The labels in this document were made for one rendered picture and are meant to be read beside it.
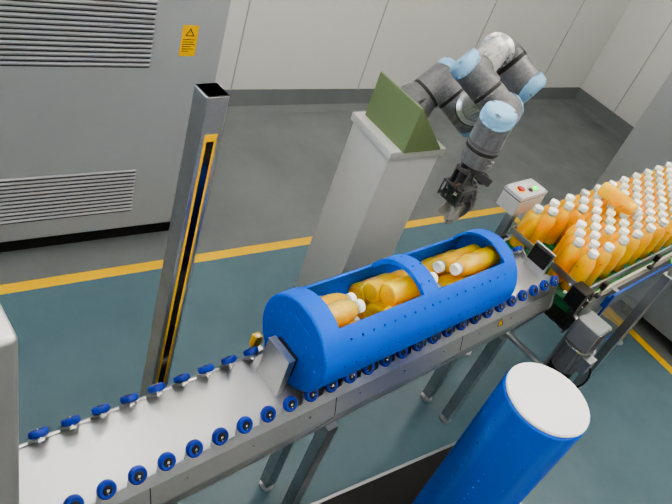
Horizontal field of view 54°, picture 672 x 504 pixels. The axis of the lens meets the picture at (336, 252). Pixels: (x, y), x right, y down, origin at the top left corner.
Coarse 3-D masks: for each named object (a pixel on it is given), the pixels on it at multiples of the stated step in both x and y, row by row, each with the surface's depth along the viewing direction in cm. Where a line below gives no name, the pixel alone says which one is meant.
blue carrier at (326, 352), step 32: (416, 256) 226; (512, 256) 223; (320, 288) 200; (448, 288) 201; (480, 288) 211; (512, 288) 225; (288, 320) 180; (320, 320) 171; (384, 320) 184; (416, 320) 192; (448, 320) 205; (320, 352) 171; (352, 352) 177; (384, 352) 188; (320, 384) 175
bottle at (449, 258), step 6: (468, 246) 231; (474, 246) 231; (450, 252) 225; (456, 252) 225; (462, 252) 226; (468, 252) 228; (444, 258) 223; (450, 258) 223; (456, 258) 223; (444, 264) 222; (450, 264) 222; (444, 270) 222
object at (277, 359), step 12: (276, 336) 182; (276, 348) 179; (288, 348) 181; (264, 360) 186; (276, 360) 181; (288, 360) 177; (264, 372) 187; (276, 372) 182; (288, 372) 180; (276, 384) 184; (276, 396) 185
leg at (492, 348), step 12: (504, 336) 283; (492, 348) 286; (480, 360) 292; (468, 372) 300; (480, 372) 294; (468, 384) 301; (456, 396) 309; (444, 408) 317; (456, 408) 312; (444, 420) 319
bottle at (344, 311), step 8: (328, 304) 182; (336, 304) 182; (344, 304) 183; (352, 304) 184; (336, 312) 180; (344, 312) 181; (352, 312) 183; (336, 320) 179; (344, 320) 181; (352, 320) 185
